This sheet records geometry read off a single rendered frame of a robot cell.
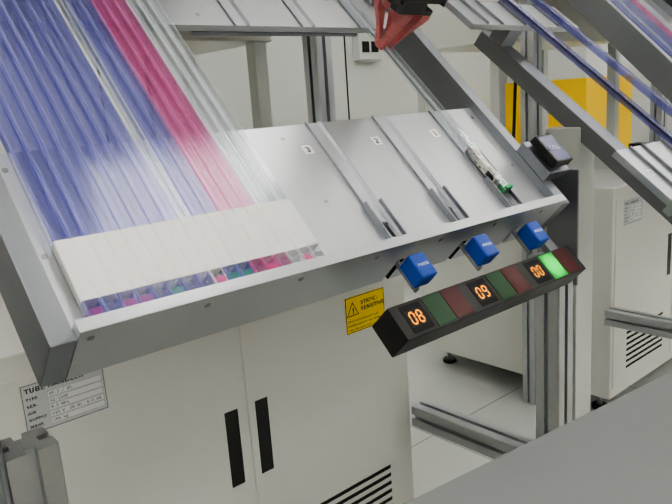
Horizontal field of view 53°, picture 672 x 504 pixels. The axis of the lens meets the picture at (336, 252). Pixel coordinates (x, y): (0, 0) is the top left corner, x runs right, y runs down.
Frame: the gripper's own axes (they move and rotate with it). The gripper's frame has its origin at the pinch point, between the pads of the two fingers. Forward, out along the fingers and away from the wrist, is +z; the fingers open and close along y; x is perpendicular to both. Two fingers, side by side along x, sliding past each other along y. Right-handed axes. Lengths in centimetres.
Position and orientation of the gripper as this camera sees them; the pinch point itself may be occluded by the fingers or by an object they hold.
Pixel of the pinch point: (384, 42)
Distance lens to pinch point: 104.2
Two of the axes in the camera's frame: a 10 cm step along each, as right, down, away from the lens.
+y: -7.5, 2.0, -6.3
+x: 5.6, 7.1, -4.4
